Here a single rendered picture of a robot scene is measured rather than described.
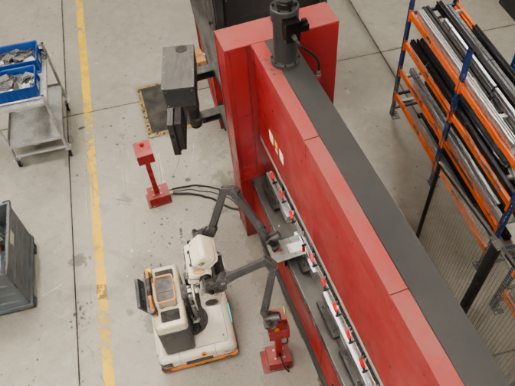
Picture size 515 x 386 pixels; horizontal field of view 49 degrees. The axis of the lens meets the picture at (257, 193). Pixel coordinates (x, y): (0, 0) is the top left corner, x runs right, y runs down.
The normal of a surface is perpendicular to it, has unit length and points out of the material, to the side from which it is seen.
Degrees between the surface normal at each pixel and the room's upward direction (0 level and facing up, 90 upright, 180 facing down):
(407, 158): 0
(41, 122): 0
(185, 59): 0
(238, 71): 90
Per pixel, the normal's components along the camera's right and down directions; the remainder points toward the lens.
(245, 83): 0.33, 0.74
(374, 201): -0.06, -0.61
